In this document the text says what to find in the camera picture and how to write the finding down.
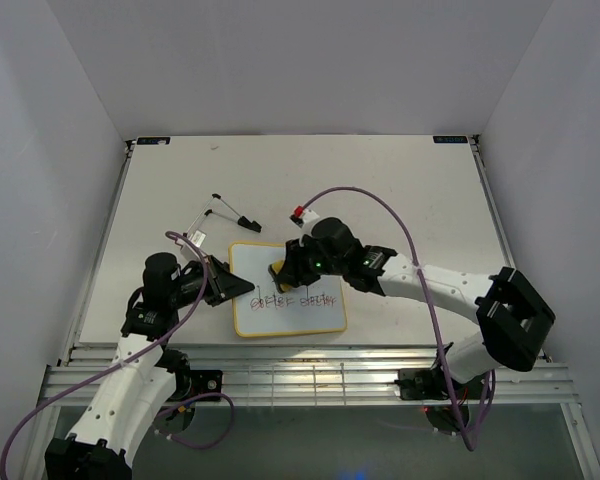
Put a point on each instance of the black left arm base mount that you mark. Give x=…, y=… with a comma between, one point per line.
x=192, y=382

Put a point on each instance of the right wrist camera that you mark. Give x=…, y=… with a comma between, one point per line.
x=302, y=215

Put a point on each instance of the black yellow whiteboard eraser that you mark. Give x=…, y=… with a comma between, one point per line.
x=283, y=276

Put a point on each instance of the yellow framed small whiteboard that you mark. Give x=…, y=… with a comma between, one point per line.
x=265, y=312

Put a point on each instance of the blue label sticker right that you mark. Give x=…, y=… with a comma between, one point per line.
x=450, y=139

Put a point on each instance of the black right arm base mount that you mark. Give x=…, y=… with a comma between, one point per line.
x=423, y=384

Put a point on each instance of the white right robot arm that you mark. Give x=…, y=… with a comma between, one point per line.
x=513, y=318

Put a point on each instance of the aluminium frame rail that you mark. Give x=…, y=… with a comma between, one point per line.
x=322, y=376

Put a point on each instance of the metal wire whiteboard stand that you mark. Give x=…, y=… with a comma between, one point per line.
x=219, y=207

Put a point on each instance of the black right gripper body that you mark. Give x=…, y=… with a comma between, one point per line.
x=325, y=265

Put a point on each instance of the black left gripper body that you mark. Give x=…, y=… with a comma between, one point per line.
x=189, y=288

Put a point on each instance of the blue label sticker left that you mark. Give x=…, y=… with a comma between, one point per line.
x=153, y=141

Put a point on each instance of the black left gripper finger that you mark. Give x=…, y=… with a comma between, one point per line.
x=232, y=292
x=229, y=283

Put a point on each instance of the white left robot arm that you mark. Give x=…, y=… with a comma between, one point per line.
x=147, y=377

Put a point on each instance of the blue label sticker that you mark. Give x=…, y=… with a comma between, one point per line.
x=450, y=139
x=153, y=141

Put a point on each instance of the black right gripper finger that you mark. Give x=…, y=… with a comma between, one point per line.
x=293, y=253
x=304, y=277

